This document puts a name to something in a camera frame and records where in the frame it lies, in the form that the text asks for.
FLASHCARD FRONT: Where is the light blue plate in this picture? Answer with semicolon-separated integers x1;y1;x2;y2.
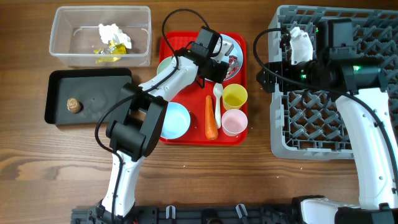
221;34;244;81

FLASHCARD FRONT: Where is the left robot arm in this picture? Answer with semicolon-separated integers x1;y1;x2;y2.
96;26;234;223

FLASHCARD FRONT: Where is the yellow foil wrapper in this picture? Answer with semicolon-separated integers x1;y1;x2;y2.
94;40;127;63

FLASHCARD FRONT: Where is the red serving tray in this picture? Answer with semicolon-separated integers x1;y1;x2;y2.
159;30;248;146

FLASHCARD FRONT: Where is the light blue bowl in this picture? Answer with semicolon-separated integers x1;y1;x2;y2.
160;102;191;139

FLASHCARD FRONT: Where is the black cable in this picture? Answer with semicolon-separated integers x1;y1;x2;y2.
252;27;398;194
94;8;224;224

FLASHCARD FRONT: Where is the black plastic tray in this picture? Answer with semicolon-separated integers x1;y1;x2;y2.
44;68;132;125

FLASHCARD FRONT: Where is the orange carrot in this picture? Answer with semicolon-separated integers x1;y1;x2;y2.
205;95;218;140

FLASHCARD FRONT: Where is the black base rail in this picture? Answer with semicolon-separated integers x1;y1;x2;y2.
70;203;295;224

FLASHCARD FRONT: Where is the clear plastic bin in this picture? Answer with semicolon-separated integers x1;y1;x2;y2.
49;6;152;67

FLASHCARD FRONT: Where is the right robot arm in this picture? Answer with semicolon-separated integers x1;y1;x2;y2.
257;19;397;223

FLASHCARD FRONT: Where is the yellow cup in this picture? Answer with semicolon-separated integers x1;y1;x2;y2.
222;83;248;110

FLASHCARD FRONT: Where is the red foil wrapper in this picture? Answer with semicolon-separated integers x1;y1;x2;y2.
226;55;240;78

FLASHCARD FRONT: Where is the grey dishwasher rack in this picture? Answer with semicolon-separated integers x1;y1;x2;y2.
269;5;397;161

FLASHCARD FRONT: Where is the right black cable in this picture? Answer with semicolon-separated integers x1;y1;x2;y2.
252;27;398;194

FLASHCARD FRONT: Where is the white plastic spoon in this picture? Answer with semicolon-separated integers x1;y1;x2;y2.
213;83;223;129

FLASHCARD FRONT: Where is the brown round food piece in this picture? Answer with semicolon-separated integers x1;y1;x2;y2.
67;98;82;113

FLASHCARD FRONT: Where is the green bowl with rice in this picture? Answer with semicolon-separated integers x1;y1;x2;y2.
157;56;173;74

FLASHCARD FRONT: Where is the white tissue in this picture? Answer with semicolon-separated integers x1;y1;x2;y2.
98;24;132;49

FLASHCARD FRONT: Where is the left black cable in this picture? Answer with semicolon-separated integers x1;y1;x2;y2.
94;8;224;224

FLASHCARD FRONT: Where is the pink cup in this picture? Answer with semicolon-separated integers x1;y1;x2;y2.
221;109;248;136

